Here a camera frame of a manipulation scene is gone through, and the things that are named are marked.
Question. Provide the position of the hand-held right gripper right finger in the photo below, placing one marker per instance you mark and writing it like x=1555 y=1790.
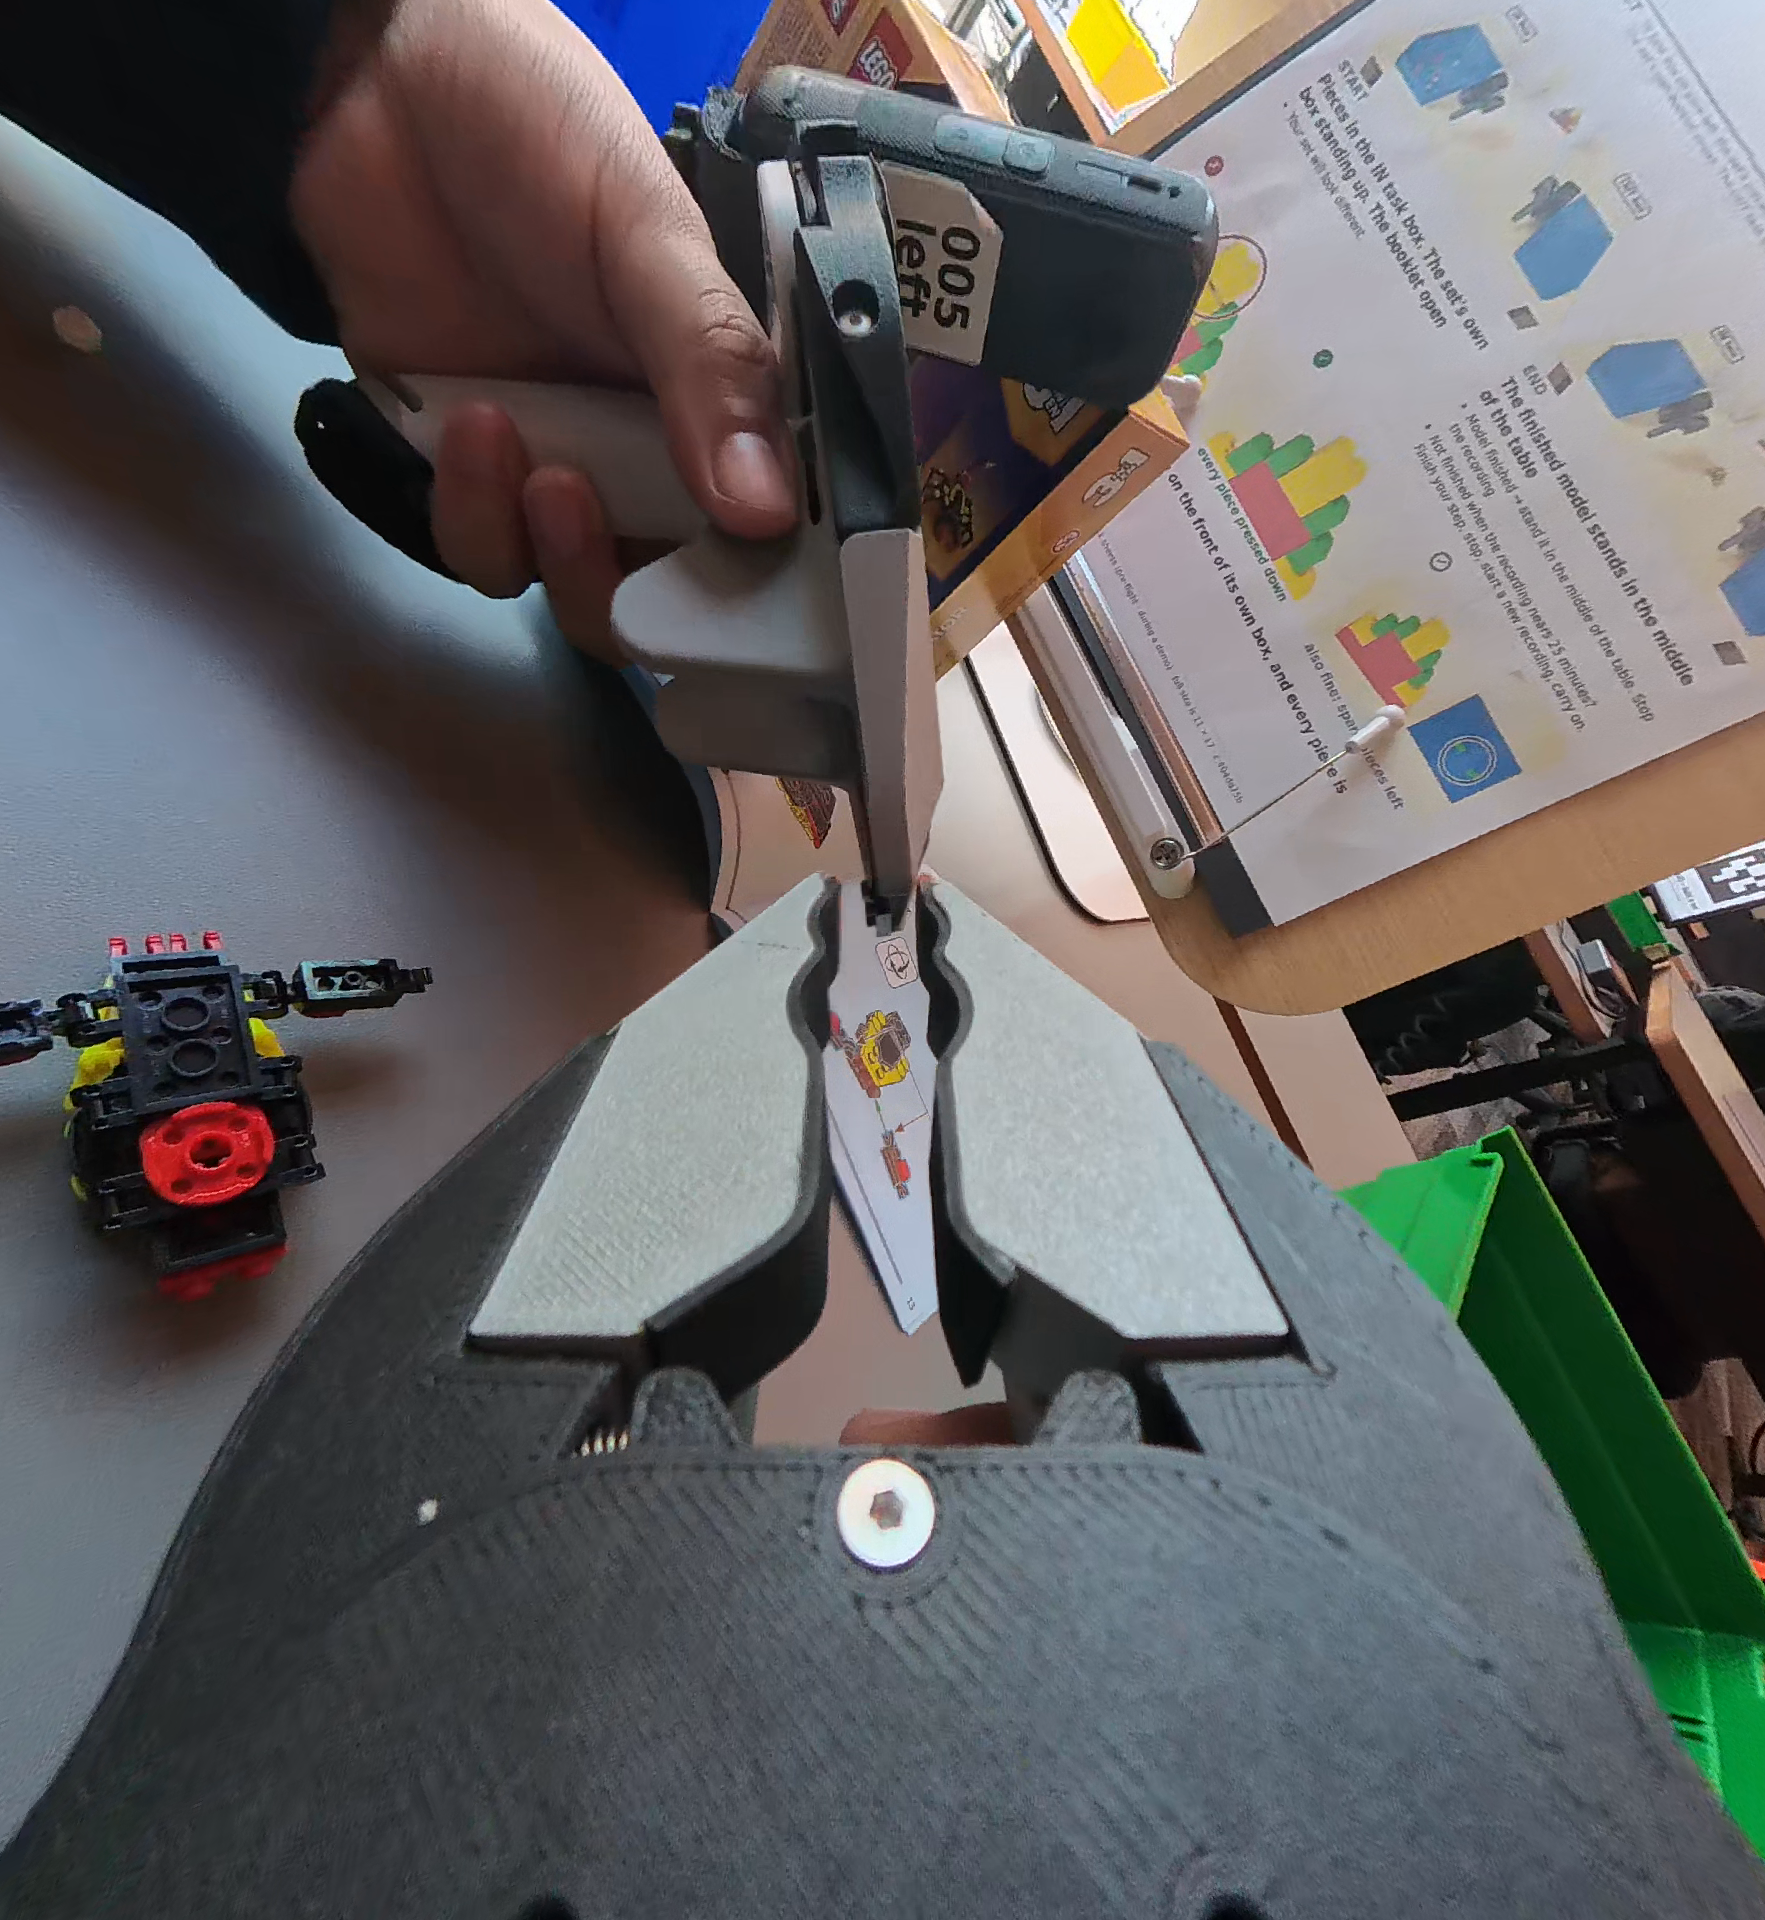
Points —
x=1107 y=1185

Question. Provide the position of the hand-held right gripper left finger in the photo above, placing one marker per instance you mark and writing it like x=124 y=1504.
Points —
x=626 y=1185

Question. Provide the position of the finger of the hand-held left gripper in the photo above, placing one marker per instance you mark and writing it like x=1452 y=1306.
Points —
x=889 y=676

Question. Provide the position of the lego instruction booklet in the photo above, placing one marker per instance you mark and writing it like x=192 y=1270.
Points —
x=882 y=1200

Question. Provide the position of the black red yellow lego model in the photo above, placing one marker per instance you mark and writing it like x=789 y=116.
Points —
x=192 y=1111

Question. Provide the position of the person's left forearm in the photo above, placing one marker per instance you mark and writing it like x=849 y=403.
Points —
x=147 y=104

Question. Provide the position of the orange purple lego box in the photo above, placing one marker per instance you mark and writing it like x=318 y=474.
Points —
x=1003 y=480

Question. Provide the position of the person's right hand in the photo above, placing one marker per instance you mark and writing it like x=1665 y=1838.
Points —
x=927 y=1429

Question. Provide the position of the person's left hand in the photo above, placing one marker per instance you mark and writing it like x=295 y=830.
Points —
x=522 y=210

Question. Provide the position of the wooden display board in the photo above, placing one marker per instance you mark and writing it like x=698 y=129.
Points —
x=1421 y=916

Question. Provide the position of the blue panel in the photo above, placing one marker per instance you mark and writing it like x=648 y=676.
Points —
x=643 y=37

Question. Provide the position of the green plastic bin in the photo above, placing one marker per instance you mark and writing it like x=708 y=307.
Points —
x=1602 y=1424

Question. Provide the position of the white printed instruction sheet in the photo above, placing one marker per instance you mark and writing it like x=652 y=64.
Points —
x=1542 y=451

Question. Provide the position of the black white marker tag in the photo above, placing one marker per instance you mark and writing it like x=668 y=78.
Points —
x=1759 y=871

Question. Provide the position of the grey stand base plate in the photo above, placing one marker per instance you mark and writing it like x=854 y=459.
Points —
x=1031 y=779

